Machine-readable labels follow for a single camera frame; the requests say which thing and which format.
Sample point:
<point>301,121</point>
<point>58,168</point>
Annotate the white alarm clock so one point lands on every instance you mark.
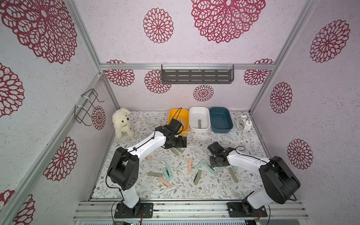
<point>244,124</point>

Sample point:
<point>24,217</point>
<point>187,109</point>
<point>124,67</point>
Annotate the white storage box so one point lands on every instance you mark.
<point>196,113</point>

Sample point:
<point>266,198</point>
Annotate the yellow storage box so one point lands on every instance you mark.
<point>177,113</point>

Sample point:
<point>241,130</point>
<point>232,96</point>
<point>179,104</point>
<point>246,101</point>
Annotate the white plush dog toy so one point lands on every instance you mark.
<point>122,124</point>

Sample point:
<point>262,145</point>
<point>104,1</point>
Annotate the black wire wall rack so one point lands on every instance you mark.
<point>81,111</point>

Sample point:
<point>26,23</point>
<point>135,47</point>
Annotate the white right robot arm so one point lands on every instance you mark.
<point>279,182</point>

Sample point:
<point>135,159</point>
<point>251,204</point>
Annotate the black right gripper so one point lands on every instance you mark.
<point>218,161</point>

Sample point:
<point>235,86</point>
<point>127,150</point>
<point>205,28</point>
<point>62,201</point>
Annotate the grey wall shelf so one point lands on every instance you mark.
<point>196,76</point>

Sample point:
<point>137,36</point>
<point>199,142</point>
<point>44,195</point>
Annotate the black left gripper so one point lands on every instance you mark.
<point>180,144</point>

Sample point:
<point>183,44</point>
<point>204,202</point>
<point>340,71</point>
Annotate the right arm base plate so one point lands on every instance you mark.
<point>244,210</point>

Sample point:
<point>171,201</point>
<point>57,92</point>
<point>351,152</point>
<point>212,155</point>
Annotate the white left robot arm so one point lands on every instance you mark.
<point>124,167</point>

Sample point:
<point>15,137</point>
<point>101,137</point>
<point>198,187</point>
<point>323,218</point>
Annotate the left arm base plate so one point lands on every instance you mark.
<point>141,210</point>

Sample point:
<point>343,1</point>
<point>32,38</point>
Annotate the dark teal storage box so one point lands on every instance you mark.
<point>221,121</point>

